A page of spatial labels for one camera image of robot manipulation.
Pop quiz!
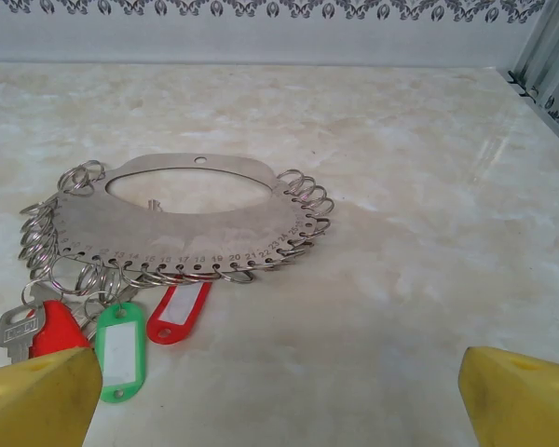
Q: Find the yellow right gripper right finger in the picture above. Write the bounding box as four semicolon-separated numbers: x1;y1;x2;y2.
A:
457;345;559;447

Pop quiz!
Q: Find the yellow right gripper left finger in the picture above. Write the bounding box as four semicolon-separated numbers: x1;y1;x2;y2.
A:
0;346;104;447

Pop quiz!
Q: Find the patterned cloth ring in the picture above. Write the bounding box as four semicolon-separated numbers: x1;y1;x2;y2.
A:
18;154;333;299

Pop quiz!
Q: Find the silver metal key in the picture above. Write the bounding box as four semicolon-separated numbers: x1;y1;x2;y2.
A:
0;306;41;365

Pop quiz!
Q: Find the red plastic key tag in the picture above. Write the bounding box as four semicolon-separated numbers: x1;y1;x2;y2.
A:
146;278;213;345
31;300;94;359

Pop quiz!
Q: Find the green plastic key tag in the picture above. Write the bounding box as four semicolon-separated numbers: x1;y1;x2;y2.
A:
94;302;148;404

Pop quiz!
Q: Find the aluminium frame post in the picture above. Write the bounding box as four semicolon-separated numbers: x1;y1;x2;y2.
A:
514;0;559;94

